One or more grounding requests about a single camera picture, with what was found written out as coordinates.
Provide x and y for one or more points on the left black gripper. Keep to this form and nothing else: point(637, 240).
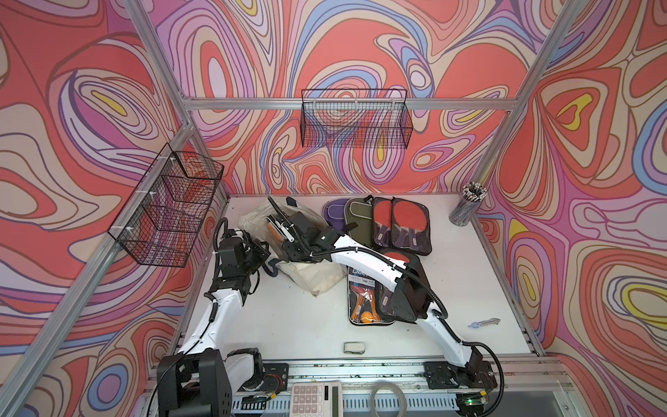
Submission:
point(254, 248)

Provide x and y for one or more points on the black wire basket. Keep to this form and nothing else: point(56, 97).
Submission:
point(174, 197)
point(357, 118)

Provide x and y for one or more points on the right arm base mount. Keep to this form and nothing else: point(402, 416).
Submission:
point(442, 375)

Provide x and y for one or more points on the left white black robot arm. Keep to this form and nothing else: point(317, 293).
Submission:
point(200, 380)

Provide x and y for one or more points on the white pink calculator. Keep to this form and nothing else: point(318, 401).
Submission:
point(316, 399)

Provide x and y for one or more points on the back black wire basket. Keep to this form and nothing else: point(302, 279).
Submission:
point(357, 118)

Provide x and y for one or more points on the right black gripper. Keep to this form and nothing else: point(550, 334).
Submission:
point(293, 254)

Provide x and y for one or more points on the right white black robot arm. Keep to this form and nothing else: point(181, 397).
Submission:
point(393, 274)

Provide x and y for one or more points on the clear red paddle case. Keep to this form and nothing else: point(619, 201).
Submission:
point(411, 227)
point(382, 222)

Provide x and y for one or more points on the metal mesh pencil cup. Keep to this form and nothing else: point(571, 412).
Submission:
point(472, 196)

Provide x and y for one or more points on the aluminium front rail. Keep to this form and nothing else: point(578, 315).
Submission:
point(357, 374)

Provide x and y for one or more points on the grey tape roll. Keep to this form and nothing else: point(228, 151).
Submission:
point(385, 391)

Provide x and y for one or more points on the clear case with orange balls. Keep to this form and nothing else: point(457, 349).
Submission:
point(369, 302)

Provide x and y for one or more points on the white eraser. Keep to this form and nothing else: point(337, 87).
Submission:
point(357, 348)

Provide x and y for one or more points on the purple paddle case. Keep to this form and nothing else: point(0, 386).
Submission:
point(333, 213)

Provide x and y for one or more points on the olive green paddle case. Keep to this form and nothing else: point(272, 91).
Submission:
point(358, 215)

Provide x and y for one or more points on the small blue utility knife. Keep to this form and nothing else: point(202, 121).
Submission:
point(485, 323)

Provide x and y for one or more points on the beige canvas tote bag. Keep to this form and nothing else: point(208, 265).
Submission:
point(315, 277)

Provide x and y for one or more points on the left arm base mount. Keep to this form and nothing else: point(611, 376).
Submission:
point(274, 380)

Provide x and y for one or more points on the left black wire basket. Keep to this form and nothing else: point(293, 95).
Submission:
point(174, 197)

